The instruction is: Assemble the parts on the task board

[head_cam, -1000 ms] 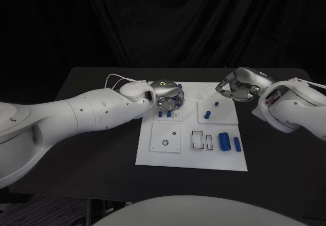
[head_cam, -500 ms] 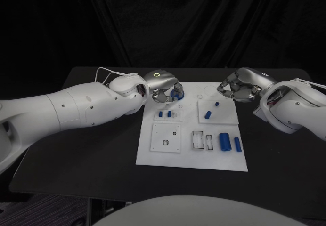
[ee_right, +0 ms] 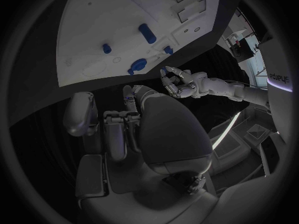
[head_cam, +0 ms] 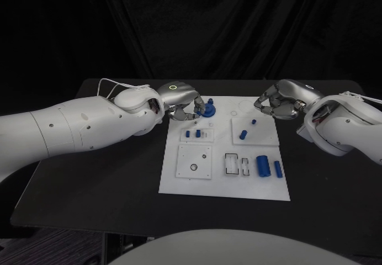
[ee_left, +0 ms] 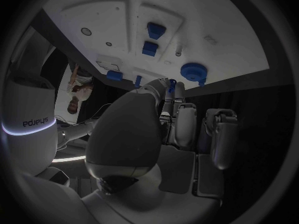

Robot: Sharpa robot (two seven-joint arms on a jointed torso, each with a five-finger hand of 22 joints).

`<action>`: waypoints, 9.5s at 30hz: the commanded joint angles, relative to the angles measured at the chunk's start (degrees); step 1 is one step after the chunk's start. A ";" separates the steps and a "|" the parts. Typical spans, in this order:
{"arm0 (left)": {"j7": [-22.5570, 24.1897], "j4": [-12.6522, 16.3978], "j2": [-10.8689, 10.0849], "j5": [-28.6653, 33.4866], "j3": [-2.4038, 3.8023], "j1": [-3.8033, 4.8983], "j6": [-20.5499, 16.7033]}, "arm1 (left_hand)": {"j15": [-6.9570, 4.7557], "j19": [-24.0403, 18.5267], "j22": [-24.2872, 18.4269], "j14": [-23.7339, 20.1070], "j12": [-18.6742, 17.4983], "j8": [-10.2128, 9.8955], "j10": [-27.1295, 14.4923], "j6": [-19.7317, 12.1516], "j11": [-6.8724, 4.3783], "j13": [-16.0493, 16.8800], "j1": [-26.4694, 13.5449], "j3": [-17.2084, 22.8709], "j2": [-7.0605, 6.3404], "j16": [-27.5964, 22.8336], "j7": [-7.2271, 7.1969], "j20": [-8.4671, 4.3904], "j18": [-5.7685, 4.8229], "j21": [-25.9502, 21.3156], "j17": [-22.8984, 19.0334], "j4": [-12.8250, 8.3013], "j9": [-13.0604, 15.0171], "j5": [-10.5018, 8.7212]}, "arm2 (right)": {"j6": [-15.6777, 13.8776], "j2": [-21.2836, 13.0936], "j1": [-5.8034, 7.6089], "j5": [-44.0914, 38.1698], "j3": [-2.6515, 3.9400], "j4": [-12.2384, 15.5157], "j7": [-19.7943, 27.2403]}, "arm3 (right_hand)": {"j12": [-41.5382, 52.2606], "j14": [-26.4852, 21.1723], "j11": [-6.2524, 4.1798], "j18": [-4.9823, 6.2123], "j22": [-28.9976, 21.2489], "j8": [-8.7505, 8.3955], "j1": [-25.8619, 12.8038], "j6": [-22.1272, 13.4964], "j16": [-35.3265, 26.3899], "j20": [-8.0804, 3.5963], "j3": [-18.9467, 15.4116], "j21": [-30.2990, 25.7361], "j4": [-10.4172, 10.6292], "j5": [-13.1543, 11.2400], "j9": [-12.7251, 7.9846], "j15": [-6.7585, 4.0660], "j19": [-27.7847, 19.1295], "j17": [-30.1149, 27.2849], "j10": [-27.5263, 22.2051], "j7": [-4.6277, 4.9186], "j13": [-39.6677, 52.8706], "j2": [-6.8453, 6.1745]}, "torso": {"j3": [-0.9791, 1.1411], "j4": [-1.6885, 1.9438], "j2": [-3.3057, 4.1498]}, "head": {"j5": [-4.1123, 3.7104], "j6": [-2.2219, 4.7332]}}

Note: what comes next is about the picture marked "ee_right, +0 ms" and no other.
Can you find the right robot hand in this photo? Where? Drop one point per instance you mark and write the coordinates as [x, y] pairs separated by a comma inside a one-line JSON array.
[[172, 134]]

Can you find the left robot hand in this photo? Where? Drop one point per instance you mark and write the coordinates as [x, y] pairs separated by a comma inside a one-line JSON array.
[[182, 88]]

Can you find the white task board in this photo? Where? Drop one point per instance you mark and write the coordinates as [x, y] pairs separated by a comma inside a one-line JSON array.
[[98, 22]]

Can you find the blue plug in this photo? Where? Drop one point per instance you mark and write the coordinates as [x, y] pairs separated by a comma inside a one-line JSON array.
[[168, 50]]

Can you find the blue gear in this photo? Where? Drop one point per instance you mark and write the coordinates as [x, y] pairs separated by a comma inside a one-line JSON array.
[[138, 64]]

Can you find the glowing light bar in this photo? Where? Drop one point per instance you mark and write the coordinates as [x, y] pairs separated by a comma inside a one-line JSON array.
[[225, 131]]

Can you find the blue long cylinder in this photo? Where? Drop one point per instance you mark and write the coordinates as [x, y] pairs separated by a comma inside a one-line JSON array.
[[147, 33]]

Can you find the desk with dark screen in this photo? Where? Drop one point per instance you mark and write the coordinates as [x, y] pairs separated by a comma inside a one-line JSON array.
[[243, 49]]

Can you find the blue short peg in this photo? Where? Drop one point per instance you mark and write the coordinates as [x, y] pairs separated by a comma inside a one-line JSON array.
[[106, 48]]

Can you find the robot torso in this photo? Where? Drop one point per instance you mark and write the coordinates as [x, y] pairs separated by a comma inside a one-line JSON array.
[[276, 63]]

